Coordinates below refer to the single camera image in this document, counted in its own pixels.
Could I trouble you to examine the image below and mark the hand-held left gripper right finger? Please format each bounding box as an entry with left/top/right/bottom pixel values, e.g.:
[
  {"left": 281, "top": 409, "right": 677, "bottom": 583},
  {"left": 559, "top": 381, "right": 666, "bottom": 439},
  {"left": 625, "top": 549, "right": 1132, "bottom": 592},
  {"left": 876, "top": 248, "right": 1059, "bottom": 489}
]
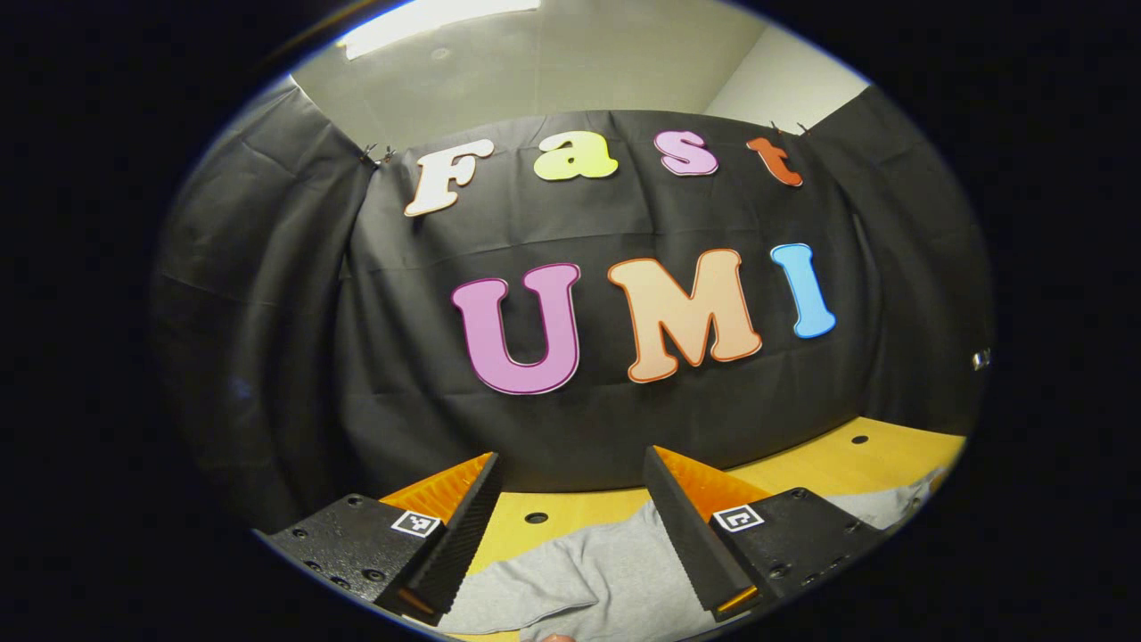
[{"left": 642, "top": 446, "right": 885, "bottom": 623}]

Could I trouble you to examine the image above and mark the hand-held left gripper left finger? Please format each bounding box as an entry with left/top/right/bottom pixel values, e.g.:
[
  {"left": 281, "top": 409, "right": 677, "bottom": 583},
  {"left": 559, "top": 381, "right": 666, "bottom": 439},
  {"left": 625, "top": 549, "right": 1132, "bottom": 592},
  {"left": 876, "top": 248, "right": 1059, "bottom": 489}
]
[{"left": 263, "top": 452, "right": 503, "bottom": 627}]

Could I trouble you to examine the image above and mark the grey zip-neck sweatshirt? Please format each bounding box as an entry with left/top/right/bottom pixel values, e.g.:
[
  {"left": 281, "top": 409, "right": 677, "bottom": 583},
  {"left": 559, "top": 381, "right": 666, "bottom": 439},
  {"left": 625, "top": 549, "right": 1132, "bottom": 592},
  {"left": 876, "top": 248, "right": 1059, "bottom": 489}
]
[{"left": 437, "top": 468, "right": 950, "bottom": 642}]

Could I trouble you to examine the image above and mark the black backdrop cloth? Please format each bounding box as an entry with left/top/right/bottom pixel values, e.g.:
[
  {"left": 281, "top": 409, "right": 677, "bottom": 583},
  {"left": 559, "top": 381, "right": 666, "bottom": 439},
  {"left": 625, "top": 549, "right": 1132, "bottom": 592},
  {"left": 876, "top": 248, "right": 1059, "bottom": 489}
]
[{"left": 152, "top": 76, "right": 995, "bottom": 536}]

